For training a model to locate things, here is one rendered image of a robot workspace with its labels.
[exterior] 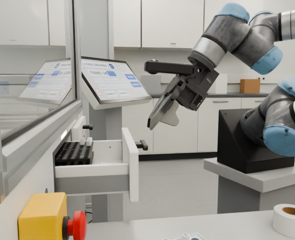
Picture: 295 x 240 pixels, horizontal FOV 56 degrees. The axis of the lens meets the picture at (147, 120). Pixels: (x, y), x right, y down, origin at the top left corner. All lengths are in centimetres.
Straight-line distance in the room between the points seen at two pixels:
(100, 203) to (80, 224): 132
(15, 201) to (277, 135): 67
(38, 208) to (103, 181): 23
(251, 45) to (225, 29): 7
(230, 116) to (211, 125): 284
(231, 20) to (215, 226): 47
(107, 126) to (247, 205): 84
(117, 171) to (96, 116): 100
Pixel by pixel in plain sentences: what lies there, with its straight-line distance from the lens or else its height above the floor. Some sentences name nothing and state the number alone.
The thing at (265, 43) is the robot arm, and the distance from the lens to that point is 74.
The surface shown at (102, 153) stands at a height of 86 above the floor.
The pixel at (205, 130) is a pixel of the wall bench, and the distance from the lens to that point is 388.
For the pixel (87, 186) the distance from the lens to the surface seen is 59.
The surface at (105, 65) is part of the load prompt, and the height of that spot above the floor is 115.
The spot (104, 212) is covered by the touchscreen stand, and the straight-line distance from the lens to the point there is 170.
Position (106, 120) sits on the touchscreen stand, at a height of 86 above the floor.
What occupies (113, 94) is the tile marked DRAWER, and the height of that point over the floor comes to 100.
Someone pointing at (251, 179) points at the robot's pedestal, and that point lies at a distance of 98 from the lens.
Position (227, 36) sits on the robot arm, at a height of 117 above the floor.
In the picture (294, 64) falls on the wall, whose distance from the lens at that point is 533.
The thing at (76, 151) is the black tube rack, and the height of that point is 90.
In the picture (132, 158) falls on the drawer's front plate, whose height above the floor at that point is 91.
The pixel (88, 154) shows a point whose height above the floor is 90.
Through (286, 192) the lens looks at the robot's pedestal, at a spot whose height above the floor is 68.
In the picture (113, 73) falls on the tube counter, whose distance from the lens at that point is 160.
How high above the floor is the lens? 106
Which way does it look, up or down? 8 degrees down
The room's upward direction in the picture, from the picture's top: straight up
